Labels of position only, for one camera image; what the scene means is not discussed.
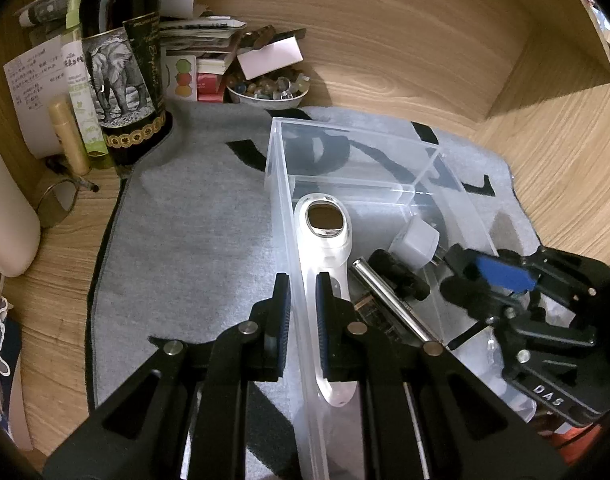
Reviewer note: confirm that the clear plastic storage box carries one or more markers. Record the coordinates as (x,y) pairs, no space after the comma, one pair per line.
(285,200)

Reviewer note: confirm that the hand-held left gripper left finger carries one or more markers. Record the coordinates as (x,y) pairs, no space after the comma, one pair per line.
(283,320)

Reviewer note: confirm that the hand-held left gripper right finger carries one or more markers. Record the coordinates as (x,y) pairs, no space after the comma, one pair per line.
(323,325)

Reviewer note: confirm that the cartoon sticker card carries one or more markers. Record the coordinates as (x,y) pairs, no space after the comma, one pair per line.
(2,355)

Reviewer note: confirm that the white charger adapter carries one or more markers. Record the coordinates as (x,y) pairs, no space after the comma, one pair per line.
(415,242)

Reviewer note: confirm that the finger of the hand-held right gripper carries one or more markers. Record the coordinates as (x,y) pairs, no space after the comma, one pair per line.
(505,272)
(470,297)

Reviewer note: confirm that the silver metal pen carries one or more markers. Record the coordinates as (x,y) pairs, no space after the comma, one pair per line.
(385,290)

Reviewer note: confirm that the green spray bottle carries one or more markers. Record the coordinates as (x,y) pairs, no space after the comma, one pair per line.
(82,95)

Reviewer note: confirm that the bowl of small stones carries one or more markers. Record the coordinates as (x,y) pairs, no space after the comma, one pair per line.
(267,91)

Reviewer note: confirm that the handwritten note paper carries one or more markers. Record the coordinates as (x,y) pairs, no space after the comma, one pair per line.
(32,90)

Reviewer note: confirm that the white card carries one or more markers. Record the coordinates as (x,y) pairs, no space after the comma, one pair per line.
(270,57)

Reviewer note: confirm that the yellow tube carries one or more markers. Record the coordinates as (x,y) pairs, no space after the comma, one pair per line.
(70,137)

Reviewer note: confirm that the white handheld device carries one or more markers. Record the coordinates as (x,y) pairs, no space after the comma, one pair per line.
(330,255)

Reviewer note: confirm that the grey mat with black letters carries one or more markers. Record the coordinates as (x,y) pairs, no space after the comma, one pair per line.
(195,240)

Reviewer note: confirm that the stack of booklets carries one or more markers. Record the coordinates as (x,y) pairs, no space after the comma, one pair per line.
(205,55)

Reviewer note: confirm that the dark wine bottle elephant label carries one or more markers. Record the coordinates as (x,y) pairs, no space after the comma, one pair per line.
(120,75)

